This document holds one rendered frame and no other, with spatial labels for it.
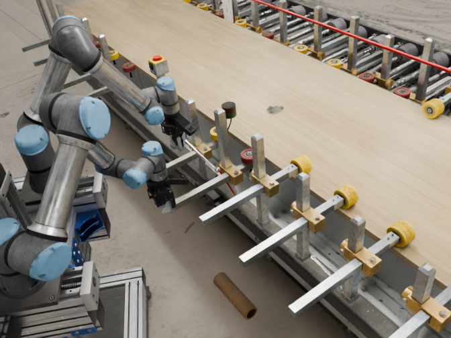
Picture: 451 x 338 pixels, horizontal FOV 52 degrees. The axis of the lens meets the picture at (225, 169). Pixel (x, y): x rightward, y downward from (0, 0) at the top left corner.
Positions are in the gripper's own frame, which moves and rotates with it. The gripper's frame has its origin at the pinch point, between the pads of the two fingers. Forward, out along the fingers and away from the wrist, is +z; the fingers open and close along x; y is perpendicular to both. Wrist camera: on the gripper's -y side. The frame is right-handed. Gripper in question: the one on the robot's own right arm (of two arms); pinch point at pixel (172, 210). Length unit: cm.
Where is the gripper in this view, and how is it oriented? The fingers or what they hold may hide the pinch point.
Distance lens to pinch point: 199.4
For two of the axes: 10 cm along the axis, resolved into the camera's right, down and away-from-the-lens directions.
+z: 1.1, 7.7, 6.3
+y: -8.1, 4.3, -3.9
